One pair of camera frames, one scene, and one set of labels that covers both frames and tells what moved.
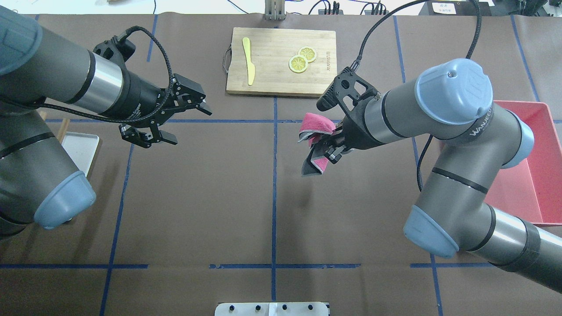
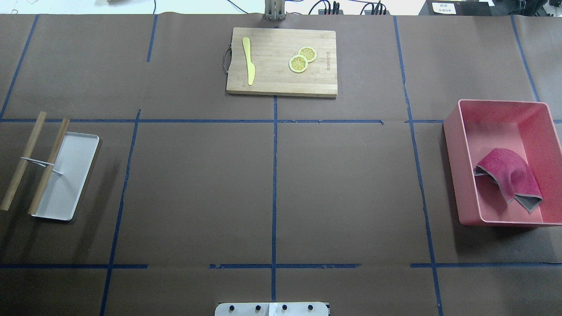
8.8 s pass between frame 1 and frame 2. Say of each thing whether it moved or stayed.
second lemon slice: stayed
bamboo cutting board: stayed
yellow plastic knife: stayed
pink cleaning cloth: moved
